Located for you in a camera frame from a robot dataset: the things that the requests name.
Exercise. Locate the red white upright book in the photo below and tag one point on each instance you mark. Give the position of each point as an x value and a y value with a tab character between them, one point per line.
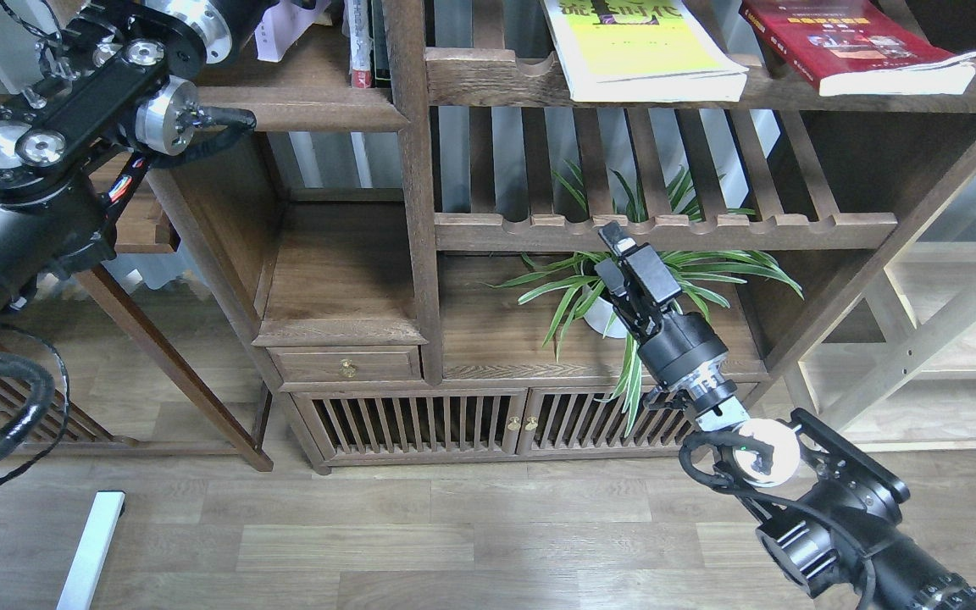
360	44

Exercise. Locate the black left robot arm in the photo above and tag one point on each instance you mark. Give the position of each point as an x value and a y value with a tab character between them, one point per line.
116	99

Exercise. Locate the yellow green book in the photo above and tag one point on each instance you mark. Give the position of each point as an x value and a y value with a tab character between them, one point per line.
640	51

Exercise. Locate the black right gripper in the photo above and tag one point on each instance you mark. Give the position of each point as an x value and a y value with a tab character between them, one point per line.
681	351

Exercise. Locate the green spider plant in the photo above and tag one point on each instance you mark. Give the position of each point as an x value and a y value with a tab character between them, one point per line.
582	288

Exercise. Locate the dark upright book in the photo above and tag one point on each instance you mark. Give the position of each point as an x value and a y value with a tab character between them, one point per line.
381	64

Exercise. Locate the dark wooden bookshelf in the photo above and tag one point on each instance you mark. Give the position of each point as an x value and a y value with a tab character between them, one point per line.
370	224

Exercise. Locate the white floor bar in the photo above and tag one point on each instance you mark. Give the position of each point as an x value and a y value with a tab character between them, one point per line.
93	546

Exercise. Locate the purple white book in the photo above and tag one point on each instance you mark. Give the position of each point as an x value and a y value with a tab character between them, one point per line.
283	24

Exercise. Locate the brass drawer knob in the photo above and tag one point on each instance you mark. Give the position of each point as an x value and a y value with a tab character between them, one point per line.
347	368

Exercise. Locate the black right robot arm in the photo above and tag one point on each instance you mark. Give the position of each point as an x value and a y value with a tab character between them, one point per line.
827	513

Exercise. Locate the white plant pot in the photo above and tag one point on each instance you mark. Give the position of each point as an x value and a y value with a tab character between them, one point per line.
602	320

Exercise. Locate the wooden slatted rack left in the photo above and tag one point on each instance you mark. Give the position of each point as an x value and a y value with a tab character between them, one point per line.
73	415

